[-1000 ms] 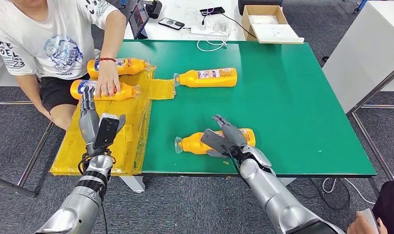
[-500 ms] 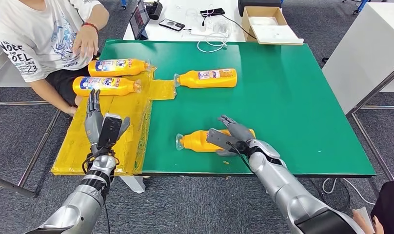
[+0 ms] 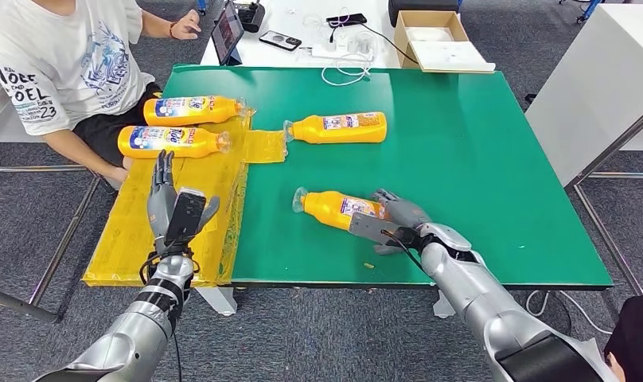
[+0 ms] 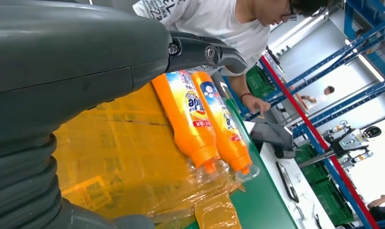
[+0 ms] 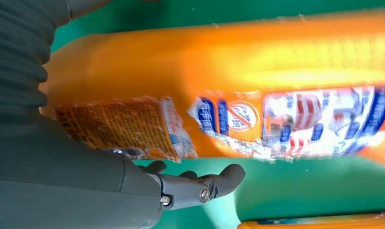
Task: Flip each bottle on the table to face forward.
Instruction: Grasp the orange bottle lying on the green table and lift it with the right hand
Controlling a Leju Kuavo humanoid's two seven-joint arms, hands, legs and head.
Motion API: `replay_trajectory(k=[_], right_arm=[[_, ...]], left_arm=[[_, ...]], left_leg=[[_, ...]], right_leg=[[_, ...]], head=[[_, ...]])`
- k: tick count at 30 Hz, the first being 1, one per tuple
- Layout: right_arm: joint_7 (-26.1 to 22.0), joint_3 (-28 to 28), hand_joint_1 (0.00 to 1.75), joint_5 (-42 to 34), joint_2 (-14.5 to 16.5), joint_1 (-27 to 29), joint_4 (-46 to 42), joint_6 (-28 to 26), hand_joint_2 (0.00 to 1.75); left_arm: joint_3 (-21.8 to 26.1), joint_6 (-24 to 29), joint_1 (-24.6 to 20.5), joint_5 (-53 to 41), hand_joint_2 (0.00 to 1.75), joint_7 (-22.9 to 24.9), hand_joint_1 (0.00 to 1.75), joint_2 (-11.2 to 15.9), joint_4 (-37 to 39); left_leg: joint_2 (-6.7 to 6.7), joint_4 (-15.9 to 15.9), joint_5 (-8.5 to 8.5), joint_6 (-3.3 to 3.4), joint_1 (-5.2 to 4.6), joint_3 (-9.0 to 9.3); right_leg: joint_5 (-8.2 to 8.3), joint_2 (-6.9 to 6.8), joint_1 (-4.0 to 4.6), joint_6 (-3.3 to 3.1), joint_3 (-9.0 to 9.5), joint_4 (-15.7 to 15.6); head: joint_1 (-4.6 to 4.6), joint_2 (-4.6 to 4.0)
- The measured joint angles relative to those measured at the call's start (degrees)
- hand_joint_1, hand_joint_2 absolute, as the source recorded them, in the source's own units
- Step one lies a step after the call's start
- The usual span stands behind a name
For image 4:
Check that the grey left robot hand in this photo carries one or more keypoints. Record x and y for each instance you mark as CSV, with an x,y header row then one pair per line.
x,y
69,57

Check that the yellow taped cardboard mat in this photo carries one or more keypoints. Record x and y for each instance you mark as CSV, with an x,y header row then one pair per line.
x,y
116,151

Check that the person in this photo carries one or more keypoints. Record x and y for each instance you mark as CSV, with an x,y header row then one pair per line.
x,y
211,19
322,98
382,208

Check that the green plastic crate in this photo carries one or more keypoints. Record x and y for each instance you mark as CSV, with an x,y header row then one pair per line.
x,y
309,164
258,82
333,202

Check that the white desk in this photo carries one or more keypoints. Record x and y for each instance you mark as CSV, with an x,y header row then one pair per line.
x,y
274,189

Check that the smartphone in dark case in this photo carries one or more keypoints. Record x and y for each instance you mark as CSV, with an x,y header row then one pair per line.
x,y
288,186

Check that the blue metal rack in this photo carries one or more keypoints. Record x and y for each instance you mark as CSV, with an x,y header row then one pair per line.
x,y
350,15

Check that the hanging humanoid robot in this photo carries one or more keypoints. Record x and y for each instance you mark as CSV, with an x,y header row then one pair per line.
x,y
353,140

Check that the fluorescent ceiling light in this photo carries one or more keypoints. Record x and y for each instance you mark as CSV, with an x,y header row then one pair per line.
x,y
370,68

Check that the red post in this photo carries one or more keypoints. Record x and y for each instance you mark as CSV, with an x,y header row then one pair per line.
x,y
306,124

